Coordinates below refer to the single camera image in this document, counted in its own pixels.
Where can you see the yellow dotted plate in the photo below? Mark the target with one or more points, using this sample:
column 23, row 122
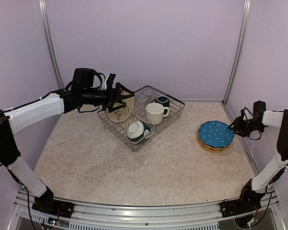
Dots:
column 210, row 147
column 209, row 150

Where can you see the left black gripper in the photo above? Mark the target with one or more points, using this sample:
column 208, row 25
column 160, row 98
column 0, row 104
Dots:
column 118, row 97

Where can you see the clear drinking glass right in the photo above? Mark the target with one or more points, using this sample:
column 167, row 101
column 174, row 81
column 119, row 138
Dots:
column 149, row 93

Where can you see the aluminium frame post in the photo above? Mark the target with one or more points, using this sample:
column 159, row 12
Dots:
column 49, row 42
column 239, row 50

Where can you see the dark blue mug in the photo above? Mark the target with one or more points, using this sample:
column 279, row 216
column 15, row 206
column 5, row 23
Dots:
column 163, row 100

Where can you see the metal wire dish rack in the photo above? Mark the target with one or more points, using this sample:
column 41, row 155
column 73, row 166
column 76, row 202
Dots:
column 119, row 130

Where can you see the clear drinking glass left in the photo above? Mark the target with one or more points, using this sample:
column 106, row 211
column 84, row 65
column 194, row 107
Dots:
column 141, row 102

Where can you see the left aluminium frame post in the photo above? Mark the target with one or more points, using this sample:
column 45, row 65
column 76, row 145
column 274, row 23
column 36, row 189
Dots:
column 49, row 42

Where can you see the blue white bowl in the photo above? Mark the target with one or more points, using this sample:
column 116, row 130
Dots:
column 137, row 131

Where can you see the yellow dotted plate front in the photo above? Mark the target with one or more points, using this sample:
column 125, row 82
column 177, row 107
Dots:
column 209, row 150

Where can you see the beige patterned plate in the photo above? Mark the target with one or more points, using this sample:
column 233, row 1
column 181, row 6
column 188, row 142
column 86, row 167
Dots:
column 122, row 114

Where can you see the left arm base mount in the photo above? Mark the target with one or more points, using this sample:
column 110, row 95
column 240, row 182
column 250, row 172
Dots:
column 56, row 208

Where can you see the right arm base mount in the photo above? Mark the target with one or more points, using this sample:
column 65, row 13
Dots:
column 234, row 207

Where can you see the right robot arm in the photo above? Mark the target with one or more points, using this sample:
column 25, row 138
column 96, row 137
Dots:
column 257, row 188

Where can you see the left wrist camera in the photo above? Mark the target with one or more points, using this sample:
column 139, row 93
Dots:
column 108, row 82

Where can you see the white ribbed mug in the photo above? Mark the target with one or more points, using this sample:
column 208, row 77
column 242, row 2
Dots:
column 155, row 113

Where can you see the clear drinking glass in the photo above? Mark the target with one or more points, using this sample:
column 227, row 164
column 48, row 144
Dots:
column 141, row 102
column 149, row 93

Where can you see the right aluminium frame post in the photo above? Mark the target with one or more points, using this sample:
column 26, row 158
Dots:
column 239, row 50

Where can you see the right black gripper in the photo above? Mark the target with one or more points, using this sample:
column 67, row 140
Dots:
column 238, row 127

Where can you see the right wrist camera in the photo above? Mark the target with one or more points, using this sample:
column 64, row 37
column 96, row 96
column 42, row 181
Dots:
column 246, row 114

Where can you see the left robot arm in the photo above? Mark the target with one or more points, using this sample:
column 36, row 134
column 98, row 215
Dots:
column 88, row 87

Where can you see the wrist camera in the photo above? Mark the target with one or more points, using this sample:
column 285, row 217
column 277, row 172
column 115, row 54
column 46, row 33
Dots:
column 246, row 114
column 108, row 82

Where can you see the blue dotted plate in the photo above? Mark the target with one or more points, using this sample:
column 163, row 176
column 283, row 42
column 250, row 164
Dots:
column 215, row 134

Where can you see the aluminium front rail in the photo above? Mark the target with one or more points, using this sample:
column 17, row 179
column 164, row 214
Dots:
column 92, row 216

